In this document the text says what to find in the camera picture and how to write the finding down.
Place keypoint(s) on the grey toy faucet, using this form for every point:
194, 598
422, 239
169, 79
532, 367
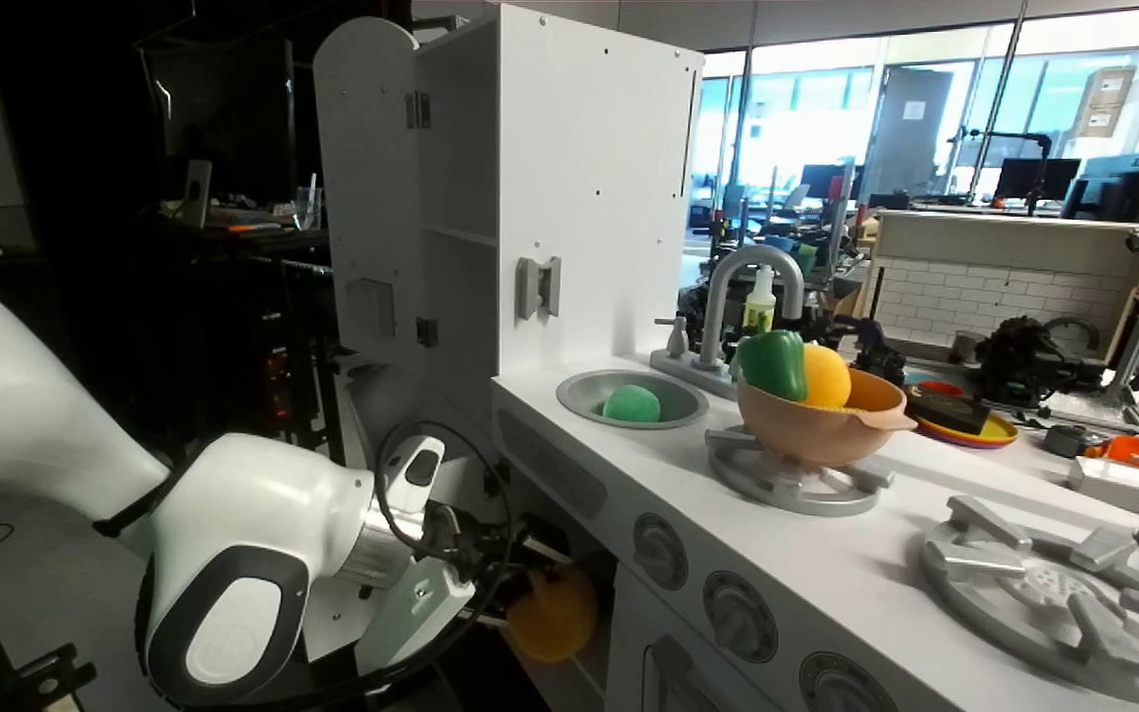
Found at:
730, 281

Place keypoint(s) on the black computer monitor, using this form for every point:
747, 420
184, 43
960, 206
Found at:
1036, 176

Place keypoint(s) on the white toy kitchen cabinet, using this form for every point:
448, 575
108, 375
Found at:
509, 211

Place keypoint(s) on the grey toy stove burner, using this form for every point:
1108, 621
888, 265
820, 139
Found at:
775, 482

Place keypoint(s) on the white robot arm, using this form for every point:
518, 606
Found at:
250, 542

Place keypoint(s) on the yellow toy lemon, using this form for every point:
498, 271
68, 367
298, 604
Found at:
829, 376

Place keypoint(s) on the tan bowl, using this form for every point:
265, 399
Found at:
829, 437

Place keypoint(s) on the green sink item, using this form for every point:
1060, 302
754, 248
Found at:
631, 406

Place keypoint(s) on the green spray bottle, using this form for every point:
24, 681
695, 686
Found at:
760, 302

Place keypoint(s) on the green toy pepper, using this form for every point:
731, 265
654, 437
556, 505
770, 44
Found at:
774, 362

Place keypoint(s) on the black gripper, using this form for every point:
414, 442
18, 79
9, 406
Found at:
470, 549

